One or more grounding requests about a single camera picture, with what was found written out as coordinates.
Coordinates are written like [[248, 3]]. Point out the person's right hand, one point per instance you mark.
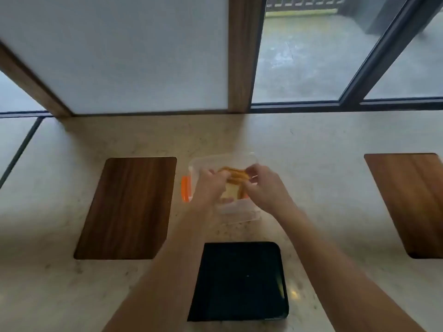
[[268, 188]]

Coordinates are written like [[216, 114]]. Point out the person's left hand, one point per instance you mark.
[[207, 188]]

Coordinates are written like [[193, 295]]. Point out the person's right fingers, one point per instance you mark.
[[252, 176]]

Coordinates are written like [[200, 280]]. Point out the person's left fingers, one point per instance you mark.
[[223, 175]]

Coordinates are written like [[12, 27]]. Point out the sandwich bread slices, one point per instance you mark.
[[236, 179]]

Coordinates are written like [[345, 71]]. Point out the person's right forearm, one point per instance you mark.
[[342, 273]]

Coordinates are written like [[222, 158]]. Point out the person's left forearm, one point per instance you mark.
[[162, 269]]

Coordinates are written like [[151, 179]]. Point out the clear plastic food container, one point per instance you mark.
[[225, 190]]

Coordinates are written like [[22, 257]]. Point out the orange container lid clip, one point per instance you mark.
[[186, 189]]

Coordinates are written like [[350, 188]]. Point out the dark wooden placemat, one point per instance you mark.
[[128, 208], [410, 203]]

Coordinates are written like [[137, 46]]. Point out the black square tray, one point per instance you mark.
[[239, 281]]

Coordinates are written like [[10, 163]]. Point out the wooden framed white panel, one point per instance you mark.
[[138, 51]]

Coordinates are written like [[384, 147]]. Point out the dark metal window frame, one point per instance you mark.
[[349, 100]]

